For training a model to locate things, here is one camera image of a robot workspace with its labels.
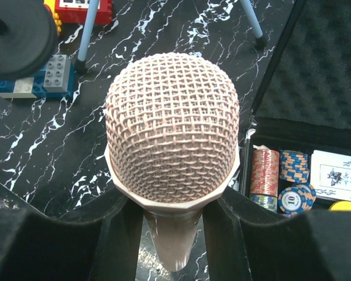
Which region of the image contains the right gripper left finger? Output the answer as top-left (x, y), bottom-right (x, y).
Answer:
top-left (0, 183), bottom-right (143, 280)

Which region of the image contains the blue grey brick toy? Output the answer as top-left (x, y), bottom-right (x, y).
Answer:
top-left (0, 54), bottom-right (74, 99)

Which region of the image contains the red white chip row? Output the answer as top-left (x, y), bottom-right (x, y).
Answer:
top-left (250, 149), bottom-right (280, 197)

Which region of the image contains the pink toy microphone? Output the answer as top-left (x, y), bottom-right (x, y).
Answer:
top-left (105, 53), bottom-right (240, 272)

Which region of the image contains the white card deck box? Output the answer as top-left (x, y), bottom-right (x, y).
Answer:
top-left (309, 150), bottom-right (351, 201)

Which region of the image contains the blue white chip row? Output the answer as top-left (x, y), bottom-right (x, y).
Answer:
top-left (279, 150), bottom-right (310, 183)

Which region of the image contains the yellow dealer button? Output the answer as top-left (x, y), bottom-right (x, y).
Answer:
top-left (329, 201), bottom-right (351, 211)

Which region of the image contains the black poker chip case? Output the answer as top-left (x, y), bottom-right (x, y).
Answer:
top-left (238, 1), bottom-right (351, 196)

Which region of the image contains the green chip row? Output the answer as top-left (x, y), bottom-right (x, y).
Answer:
top-left (249, 194), bottom-right (277, 213)

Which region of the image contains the single blue poker chip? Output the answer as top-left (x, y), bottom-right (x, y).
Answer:
top-left (278, 183), bottom-right (316, 215)

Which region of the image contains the blue music stand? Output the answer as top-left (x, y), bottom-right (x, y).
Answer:
top-left (74, 0), bottom-right (269, 73)

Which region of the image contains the black microphone stand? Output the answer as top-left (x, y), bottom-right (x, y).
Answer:
top-left (0, 1), bottom-right (58, 80)

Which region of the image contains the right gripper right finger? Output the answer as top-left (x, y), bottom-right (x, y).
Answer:
top-left (203, 188), bottom-right (351, 280)

